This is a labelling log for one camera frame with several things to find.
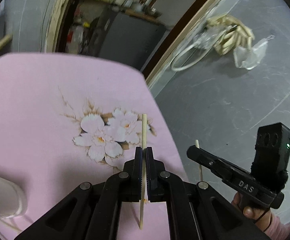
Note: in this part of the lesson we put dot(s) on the grey cabinet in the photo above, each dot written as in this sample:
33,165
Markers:
124,39

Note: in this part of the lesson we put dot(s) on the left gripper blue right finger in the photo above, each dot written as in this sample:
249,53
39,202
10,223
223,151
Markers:
155,187

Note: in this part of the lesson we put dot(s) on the pink floral tablecloth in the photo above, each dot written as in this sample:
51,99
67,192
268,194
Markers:
68,119

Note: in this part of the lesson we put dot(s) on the white plastic utensil holder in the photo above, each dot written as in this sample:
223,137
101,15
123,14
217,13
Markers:
13,201

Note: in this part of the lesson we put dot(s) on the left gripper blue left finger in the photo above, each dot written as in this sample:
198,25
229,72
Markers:
133,167

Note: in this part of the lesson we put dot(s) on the person right hand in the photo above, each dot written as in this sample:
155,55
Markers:
261,218

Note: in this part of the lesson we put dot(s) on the white mesh bag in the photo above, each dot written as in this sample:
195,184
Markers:
250,57

